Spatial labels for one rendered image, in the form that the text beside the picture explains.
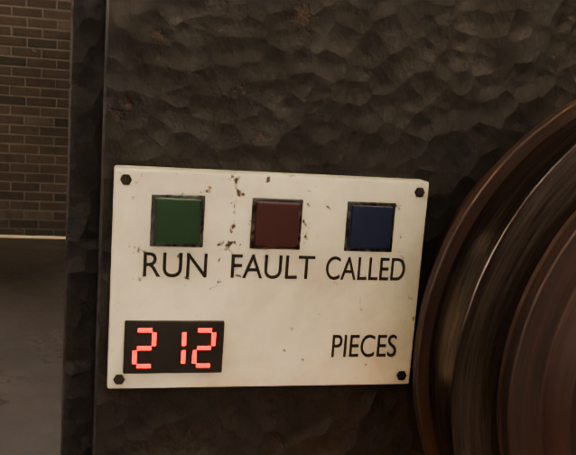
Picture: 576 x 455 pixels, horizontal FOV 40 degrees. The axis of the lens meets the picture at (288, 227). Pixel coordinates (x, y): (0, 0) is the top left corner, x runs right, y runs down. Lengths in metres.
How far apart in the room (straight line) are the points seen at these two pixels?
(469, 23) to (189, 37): 0.24
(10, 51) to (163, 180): 6.02
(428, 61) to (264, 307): 0.25
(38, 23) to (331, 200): 6.03
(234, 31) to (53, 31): 5.97
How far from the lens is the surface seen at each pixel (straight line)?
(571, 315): 0.58
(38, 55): 6.61
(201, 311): 0.66
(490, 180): 0.63
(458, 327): 0.58
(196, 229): 0.63
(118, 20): 0.65
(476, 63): 0.72
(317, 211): 0.65
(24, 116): 6.63
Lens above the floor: 1.31
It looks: 10 degrees down
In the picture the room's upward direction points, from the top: 4 degrees clockwise
